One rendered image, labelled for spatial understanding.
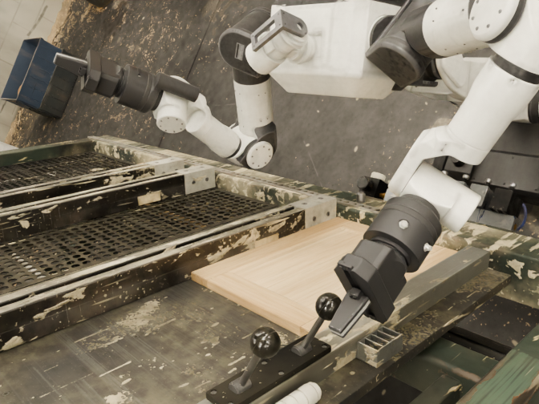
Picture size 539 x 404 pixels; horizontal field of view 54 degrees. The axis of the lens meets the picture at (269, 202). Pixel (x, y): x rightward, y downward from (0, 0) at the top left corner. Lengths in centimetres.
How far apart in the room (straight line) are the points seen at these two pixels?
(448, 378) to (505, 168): 123
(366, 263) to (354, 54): 47
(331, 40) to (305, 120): 187
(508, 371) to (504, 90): 38
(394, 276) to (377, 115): 196
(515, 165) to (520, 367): 131
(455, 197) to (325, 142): 201
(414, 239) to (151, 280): 56
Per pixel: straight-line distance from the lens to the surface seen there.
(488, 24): 71
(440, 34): 85
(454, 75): 141
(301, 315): 96
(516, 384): 80
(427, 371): 99
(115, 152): 239
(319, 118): 284
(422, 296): 101
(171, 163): 191
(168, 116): 118
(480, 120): 73
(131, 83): 117
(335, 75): 104
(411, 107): 257
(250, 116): 131
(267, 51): 101
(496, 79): 72
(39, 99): 520
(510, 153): 209
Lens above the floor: 205
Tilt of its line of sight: 46 degrees down
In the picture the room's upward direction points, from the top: 66 degrees counter-clockwise
